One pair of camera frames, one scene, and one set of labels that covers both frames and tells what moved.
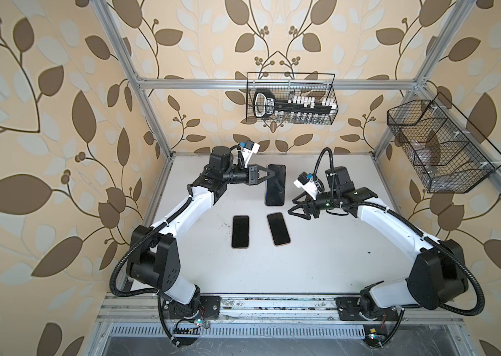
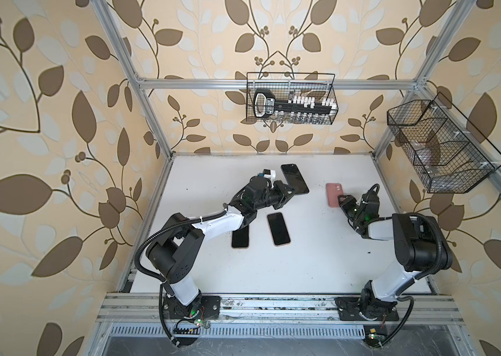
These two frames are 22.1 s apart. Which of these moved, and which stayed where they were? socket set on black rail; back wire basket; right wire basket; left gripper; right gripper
Moved: right gripper; left gripper
Stayed: socket set on black rail; back wire basket; right wire basket
